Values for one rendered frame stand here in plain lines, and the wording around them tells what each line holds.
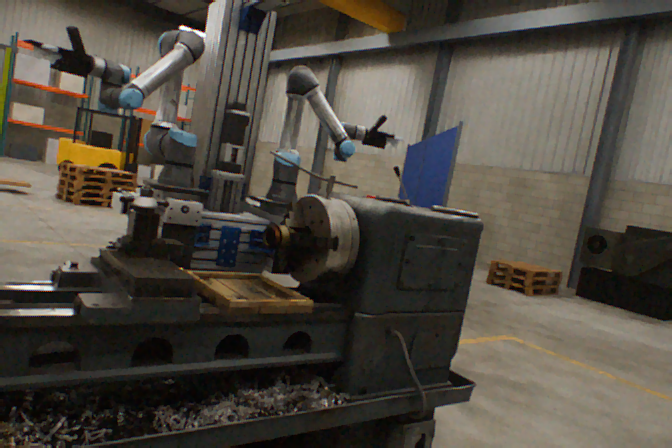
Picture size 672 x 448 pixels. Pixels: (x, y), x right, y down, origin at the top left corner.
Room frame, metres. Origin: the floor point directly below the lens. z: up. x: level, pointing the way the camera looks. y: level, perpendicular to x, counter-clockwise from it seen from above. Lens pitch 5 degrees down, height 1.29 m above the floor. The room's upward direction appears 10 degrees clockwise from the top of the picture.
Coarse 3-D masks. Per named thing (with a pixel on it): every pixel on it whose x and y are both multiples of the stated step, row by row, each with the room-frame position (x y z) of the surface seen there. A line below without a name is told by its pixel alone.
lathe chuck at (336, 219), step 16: (304, 208) 1.83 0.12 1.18; (320, 208) 1.75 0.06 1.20; (336, 208) 1.76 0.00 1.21; (320, 224) 1.74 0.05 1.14; (336, 224) 1.71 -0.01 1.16; (304, 256) 1.79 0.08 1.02; (320, 256) 1.71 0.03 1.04; (336, 256) 1.70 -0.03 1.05; (304, 272) 1.77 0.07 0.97; (320, 272) 1.70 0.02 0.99; (336, 272) 1.74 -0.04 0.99
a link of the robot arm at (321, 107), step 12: (300, 72) 2.39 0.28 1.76; (312, 72) 2.42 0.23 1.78; (300, 84) 2.38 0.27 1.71; (312, 84) 2.38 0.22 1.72; (312, 96) 2.39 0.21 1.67; (312, 108) 2.42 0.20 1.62; (324, 108) 2.40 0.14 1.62; (324, 120) 2.41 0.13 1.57; (336, 120) 2.42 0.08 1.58; (336, 132) 2.41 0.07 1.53; (336, 144) 2.43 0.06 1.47; (348, 144) 2.41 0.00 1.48; (348, 156) 2.42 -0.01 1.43
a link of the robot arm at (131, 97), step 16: (192, 32) 2.13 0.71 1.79; (176, 48) 2.07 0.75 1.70; (192, 48) 2.08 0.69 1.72; (160, 64) 2.00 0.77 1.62; (176, 64) 2.04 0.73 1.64; (144, 80) 1.95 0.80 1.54; (160, 80) 1.99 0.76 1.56; (112, 96) 1.92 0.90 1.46; (128, 96) 1.88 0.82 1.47; (144, 96) 1.95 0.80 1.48
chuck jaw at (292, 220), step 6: (288, 204) 1.84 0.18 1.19; (294, 204) 1.83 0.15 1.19; (300, 204) 1.84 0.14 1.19; (288, 210) 1.83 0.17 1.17; (294, 210) 1.81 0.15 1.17; (300, 210) 1.83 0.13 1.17; (288, 216) 1.79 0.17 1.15; (294, 216) 1.80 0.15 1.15; (300, 216) 1.82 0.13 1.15; (282, 222) 1.78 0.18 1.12; (288, 222) 1.77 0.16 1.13; (294, 222) 1.78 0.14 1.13; (300, 222) 1.80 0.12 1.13; (294, 228) 1.79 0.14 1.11; (300, 228) 1.80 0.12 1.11; (306, 228) 1.82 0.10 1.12
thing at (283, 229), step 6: (270, 228) 1.70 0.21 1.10; (276, 228) 1.71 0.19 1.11; (282, 228) 1.71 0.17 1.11; (288, 228) 1.72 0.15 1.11; (264, 234) 1.73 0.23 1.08; (270, 234) 1.74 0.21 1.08; (276, 234) 1.69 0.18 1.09; (282, 234) 1.70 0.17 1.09; (288, 234) 1.71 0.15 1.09; (264, 240) 1.73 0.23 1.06; (270, 240) 1.74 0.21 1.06; (276, 240) 1.69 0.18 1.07; (282, 240) 1.70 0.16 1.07; (288, 240) 1.71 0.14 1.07; (270, 246) 1.70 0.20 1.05; (276, 246) 1.70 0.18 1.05; (282, 246) 1.71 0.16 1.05; (288, 246) 1.72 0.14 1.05
